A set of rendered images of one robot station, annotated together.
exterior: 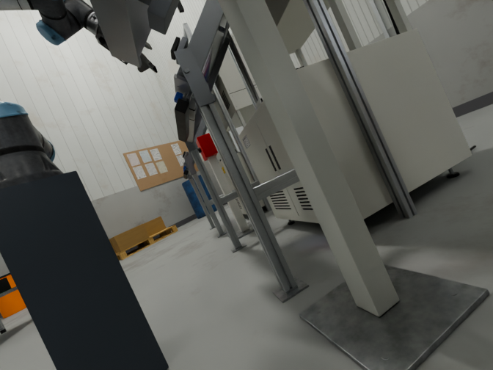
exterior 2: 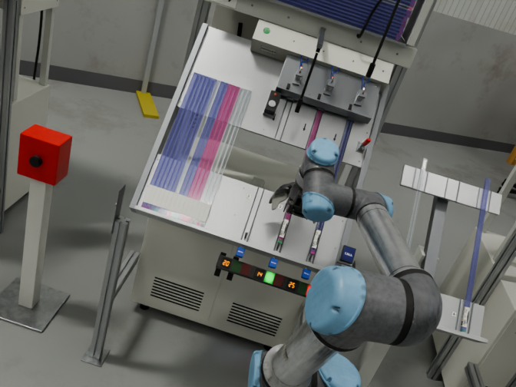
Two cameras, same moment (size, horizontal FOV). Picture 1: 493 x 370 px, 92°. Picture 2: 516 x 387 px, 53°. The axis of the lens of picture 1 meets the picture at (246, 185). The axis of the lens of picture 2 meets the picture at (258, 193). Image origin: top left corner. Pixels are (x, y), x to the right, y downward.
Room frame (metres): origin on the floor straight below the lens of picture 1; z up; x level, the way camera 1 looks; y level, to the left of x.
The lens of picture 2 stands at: (0.68, 1.47, 1.62)
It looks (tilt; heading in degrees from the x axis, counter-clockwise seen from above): 27 degrees down; 284
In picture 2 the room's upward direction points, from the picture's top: 19 degrees clockwise
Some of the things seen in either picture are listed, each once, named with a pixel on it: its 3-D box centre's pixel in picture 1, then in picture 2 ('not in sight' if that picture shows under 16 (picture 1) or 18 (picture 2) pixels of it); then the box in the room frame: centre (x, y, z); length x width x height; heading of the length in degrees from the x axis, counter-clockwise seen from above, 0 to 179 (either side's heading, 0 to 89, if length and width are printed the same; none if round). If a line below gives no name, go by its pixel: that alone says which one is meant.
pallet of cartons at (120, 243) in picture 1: (141, 236); not in sight; (4.68, 2.30, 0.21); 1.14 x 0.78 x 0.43; 132
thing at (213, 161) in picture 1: (224, 184); (37, 227); (1.78, 0.15, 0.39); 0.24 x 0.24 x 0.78; 15
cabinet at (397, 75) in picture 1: (333, 148); (235, 240); (1.21, -0.48, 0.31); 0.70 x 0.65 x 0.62; 15
